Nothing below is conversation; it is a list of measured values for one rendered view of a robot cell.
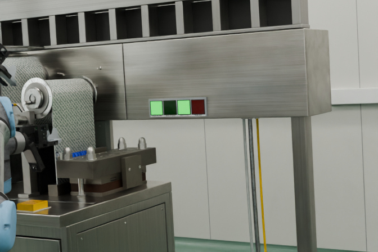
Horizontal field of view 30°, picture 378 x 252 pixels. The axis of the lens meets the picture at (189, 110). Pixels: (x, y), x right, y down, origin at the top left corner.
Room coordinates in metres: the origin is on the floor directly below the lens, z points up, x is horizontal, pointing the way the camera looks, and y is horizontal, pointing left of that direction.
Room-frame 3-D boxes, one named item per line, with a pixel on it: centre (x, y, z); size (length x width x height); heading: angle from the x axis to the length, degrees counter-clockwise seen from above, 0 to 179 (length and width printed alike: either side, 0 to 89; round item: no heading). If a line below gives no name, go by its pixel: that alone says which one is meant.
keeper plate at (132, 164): (2.55, 0.22, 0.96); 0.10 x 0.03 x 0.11; 150
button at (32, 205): (2.25, 0.52, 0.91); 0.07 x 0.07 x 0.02; 60
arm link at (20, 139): (2.34, 0.59, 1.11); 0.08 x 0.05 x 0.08; 60
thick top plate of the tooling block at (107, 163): (2.59, 0.31, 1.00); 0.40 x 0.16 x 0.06; 150
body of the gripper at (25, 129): (2.41, 0.55, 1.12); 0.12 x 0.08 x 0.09; 150
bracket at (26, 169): (2.52, 0.59, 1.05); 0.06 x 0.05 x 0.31; 150
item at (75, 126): (2.61, 0.43, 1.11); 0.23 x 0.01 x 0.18; 150
